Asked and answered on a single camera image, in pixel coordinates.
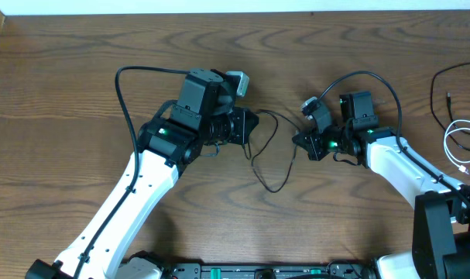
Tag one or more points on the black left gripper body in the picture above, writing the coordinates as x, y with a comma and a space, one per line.
241, 126

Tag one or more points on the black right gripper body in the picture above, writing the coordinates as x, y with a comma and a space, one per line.
313, 143

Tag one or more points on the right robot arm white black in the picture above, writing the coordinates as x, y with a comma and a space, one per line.
441, 204

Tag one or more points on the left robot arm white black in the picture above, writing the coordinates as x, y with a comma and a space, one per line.
205, 114

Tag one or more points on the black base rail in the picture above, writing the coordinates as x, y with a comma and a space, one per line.
258, 272

